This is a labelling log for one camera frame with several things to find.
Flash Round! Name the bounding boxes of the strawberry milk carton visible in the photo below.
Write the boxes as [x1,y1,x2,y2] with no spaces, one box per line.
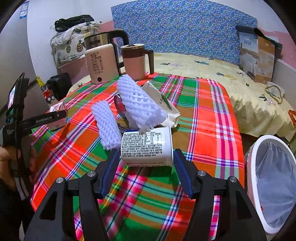
[47,101,68,131]

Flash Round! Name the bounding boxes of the small white foam net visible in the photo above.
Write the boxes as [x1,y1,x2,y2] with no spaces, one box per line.
[91,100,122,150]

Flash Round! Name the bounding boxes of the white yogurt cup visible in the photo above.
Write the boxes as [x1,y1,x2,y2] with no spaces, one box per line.
[120,126,173,167]

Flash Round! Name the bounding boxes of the white paper tissue pack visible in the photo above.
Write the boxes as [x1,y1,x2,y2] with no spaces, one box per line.
[142,81,181,128]

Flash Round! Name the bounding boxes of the large white foam net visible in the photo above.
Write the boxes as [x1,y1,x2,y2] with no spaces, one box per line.
[117,74,167,133]

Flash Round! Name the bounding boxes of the metal tin can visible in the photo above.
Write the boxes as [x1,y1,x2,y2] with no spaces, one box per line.
[114,94,129,132]

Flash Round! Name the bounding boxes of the white round trash bin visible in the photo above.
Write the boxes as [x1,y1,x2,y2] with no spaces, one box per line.
[244,135,295,235]

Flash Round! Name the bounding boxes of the person's left hand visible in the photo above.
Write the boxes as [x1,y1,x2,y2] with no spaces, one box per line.
[0,145,37,190]

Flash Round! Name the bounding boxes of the red toy item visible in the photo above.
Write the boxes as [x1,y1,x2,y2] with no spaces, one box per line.
[36,76,58,106]

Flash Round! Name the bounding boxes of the black bag on floor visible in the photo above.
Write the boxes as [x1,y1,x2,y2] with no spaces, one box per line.
[46,73,72,100]

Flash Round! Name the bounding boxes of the grey plastic bin liner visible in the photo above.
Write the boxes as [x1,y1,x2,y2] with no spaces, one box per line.
[255,142,295,228]

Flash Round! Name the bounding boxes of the grey refrigerator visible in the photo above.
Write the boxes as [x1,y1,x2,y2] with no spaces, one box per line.
[1,4,49,126]

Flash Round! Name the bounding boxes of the pink storage bin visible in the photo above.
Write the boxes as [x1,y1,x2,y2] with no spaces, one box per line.
[58,56,89,85]

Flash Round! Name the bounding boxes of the red green plaid tablecloth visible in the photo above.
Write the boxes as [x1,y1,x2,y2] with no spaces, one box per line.
[31,74,244,240]

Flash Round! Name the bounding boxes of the pineapple print bundle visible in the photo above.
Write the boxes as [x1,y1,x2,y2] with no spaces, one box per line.
[50,21,101,68]

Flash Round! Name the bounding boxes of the yellow fruit-print bedsheet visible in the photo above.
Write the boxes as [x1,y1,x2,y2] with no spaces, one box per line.
[67,52,296,142]

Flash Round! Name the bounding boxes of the white steel electric kettle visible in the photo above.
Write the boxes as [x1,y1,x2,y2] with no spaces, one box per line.
[84,29,130,84]

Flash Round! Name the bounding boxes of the black bag on bundle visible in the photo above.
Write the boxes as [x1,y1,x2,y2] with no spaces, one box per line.
[54,15,94,33]

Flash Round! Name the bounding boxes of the clear plastic container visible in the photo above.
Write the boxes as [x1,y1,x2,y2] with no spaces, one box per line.
[267,82,285,98]

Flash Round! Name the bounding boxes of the pink mug with brown lid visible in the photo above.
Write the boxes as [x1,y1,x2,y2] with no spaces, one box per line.
[120,44,154,81]

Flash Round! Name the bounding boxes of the white panel board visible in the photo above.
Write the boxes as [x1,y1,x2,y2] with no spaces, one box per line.
[273,59,296,109]

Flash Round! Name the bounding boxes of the bedding set cardboard box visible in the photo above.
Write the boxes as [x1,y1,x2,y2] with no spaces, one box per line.
[235,25,282,84]

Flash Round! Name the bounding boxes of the blue floral headboard cloth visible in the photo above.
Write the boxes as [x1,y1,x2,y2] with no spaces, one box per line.
[111,1,257,65]

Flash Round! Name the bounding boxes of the orange strap loop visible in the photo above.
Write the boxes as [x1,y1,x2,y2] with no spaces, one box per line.
[288,109,296,128]

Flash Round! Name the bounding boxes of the olive strap loop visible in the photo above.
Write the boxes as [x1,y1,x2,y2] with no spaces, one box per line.
[265,85,284,105]

